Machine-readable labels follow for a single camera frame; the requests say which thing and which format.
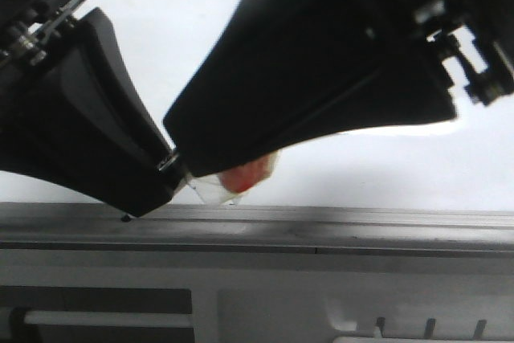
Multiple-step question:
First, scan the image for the black white whiteboard marker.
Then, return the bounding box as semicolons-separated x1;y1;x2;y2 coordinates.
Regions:
120;152;190;223

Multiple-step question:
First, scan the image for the grey whiteboard frame rail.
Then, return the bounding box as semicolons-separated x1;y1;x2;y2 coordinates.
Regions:
1;202;513;256

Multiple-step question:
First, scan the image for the red magnet taped to marker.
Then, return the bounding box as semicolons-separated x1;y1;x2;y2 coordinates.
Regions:
186;151;280;205

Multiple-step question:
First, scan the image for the white machine base below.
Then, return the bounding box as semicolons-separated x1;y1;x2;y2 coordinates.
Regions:
1;249;513;342

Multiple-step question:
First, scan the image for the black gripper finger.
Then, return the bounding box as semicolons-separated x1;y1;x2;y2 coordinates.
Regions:
164;0;456;177
1;9;176;217

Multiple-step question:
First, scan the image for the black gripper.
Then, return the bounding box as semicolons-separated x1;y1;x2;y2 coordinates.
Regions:
0;0;514;107

